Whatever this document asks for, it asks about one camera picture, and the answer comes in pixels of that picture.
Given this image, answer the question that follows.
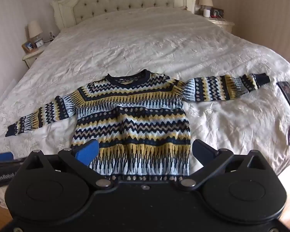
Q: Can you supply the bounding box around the navy yellow patterned knit sweater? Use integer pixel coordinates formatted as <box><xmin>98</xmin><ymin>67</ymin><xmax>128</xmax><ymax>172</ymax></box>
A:
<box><xmin>5</xmin><ymin>70</ymin><xmax>270</xmax><ymax>182</ymax></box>

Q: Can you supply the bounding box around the bed with white bedspread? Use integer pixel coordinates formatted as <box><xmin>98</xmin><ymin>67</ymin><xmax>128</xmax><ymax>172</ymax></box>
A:
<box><xmin>0</xmin><ymin>6</ymin><xmax>290</xmax><ymax>199</ymax></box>

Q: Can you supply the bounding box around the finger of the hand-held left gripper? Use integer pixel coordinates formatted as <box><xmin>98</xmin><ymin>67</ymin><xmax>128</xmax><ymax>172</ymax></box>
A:
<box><xmin>0</xmin><ymin>152</ymin><xmax>27</xmax><ymax>169</ymax></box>

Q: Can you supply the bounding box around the cream nightstand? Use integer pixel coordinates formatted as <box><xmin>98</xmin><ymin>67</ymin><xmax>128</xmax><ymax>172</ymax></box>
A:
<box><xmin>194</xmin><ymin>12</ymin><xmax>235</xmax><ymax>33</ymax></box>
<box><xmin>22</xmin><ymin>44</ymin><xmax>50</xmax><ymax>69</ymax></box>

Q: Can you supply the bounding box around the wooden picture frame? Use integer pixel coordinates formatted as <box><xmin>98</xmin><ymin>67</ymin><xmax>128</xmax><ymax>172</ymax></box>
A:
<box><xmin>22</xmin><ymin>41</ymin><xmax>36</xmax><ymax>53</ymax></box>

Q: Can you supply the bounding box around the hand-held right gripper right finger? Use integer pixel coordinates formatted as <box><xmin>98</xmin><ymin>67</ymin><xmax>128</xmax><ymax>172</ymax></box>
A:
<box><xmin>178</xmin><ymin>139</ymin><xmax>268</xmax><ymax>190</ymax></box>

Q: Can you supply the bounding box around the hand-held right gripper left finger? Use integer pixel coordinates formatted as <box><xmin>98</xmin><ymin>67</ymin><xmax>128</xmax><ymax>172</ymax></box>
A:
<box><xmin>26</xmin><ymin>139</ymin><xmax>114</xmax><ymax>189</ymax></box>

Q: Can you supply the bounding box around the dark picture frame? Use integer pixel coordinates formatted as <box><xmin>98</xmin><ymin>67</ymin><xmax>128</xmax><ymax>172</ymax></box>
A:
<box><xmin>210</xmin><ymin>8</ymin><xmax>225</xmax><ymax>18</ymax></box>

